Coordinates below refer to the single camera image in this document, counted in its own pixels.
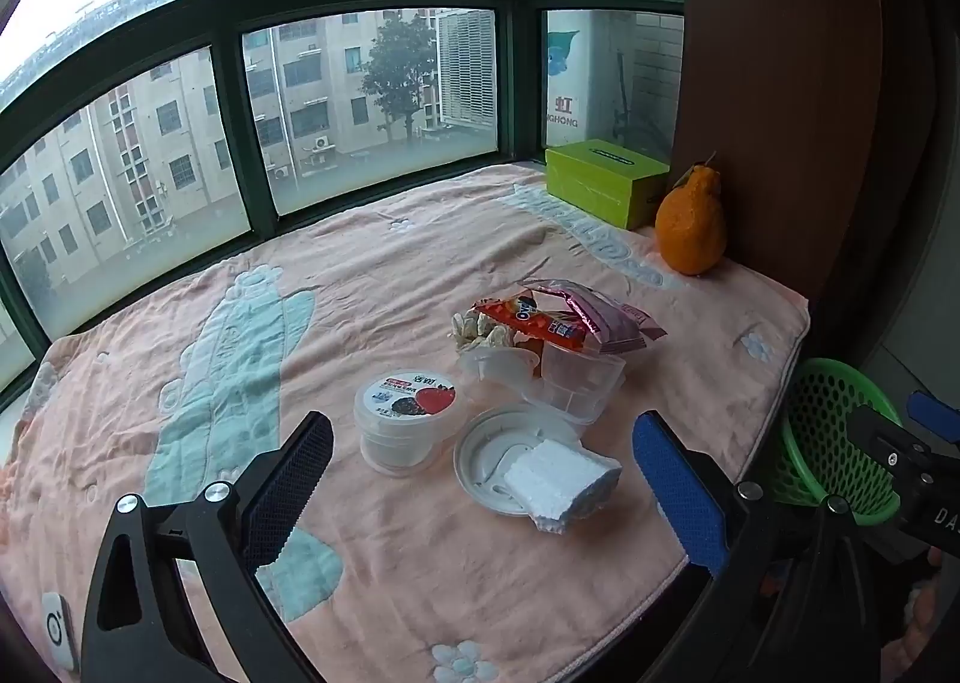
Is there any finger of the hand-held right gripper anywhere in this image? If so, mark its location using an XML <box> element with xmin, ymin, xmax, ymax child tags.
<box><xmin>906</xmin><ymin>390</ymin><xmax>960</xmax><ymax>443</ymax></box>
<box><xmin>846</xmin><ymin>403</ymin><xmax>936</xmax><ymax>487</ymax></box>

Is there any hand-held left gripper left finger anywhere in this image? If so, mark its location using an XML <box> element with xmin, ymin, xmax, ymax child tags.
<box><xmin>81</xmin><ymin>411</ymin><xmax>335</xmax><ymax>683</ymax></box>

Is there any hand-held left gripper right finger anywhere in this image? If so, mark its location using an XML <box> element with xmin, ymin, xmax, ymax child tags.
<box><xmin>632</xmin><ymin>410</ymin><xmax>882</xmax><ymax>683</ymax></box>

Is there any green plastic mesh basket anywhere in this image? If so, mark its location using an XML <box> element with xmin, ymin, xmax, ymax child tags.
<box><xmin>772</xmin><ymin>358</ymin><xmax>905</xmax><ymax>526</ymax></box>

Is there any white foam block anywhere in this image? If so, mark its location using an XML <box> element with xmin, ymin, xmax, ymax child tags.
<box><xmin>502</xmin><ymin>438</ymin><xmax>623</xmax><ymax>536</ymax></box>

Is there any white yogurt cup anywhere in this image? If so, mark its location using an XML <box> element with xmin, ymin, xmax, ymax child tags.
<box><xmin>354</xmin><ymin>368</ymin><xmax>460</xmax><ymax>478</ymax></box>

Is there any clear rectangular plastic container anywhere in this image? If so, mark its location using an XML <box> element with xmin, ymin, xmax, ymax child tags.
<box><xmin>525</xmin><ymin>344</ymin><xmax>628</xmax><ymax>429</ymax></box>

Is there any pink snack wrapper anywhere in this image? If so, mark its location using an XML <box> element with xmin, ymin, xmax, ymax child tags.
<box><xmin>525</xmin><ymin>280</ymin><xmax>668</xmax><ymax>354</ymax></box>

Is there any white round plastic lid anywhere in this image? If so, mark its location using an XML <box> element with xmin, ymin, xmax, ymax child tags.
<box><xmin>454</xmin><ymin>404</ymin><xmax>593</xmax><ymax>519</ymax></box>

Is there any small clear plastic cup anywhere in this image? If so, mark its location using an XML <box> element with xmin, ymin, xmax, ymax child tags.
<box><xmin>459</xmin><ymin>345</ymin><xmax>542</xmax><ymax>393</ymax></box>

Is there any red snack wrapper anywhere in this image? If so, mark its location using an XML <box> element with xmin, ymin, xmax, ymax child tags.
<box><xmin>472</xmin><ymin>293</ymin><xmax>601</xmax><ymax>354</ymax></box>

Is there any pile of pale nut shells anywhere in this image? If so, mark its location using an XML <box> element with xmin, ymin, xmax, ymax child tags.
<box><xmin>450</xmin><ymin>308</ymin><xmax>518</xmax><ymax>354</ymax></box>

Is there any pink printed blanket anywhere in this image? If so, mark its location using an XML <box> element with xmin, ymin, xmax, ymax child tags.
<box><xmin>0</xmin><ymin>161</ymin><xmax>811</xmax><ymax>683</ymax></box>

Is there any bumpy orange citrus fruit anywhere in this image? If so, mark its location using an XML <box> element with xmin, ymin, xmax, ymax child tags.
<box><xmin>655</xmin><ymin>158</ymin><xmax>728</xmax><ymax>277</ymax></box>

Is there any small white device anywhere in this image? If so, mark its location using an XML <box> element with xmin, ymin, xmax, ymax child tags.
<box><xmin>41</xmin><ymin>591</ymin><xmax>77</xmax><ymax>670</ymax></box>

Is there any green tissue box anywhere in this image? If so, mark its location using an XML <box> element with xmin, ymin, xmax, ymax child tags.
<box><xmin>544</xmin><ymin>138</ymin><xmax>671</xmax><ymax>231</ymax></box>

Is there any beige apartment building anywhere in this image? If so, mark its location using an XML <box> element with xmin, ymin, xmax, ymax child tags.
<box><xmin>0</xmin><ymin>8</ymin><xmax>440</xmax><ymax>324</ymax></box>

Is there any brown wooden cabinet panel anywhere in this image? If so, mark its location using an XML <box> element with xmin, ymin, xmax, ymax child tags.
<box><xmin>671</xmin><ymin>0</ymin><xmax>960</xmax><ymax>369</ymax></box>

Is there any white outdoor air conditioner unit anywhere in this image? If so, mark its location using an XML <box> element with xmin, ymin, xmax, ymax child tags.
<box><xmin>544</xmin><ymin>8</ymin><xmax>638</xmax><ymax>151</ymax></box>

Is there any green tree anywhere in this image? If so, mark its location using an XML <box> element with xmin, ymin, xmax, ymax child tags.
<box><xmin>360</xmin><ymin>11</ymin><xmax>438</xmax><ymax>140</ymax></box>

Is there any white louvred vent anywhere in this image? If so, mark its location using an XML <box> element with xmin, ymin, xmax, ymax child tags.
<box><xmin>437</xmin><ymin>8</ymin><xmax>498</xmax><ymax>129</ymax></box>

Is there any dark green window frame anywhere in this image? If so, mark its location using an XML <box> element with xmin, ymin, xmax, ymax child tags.
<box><xmin>0</xmin><ymin>0</ymin><xmax>687</xmax><ymax>421</ymax></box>

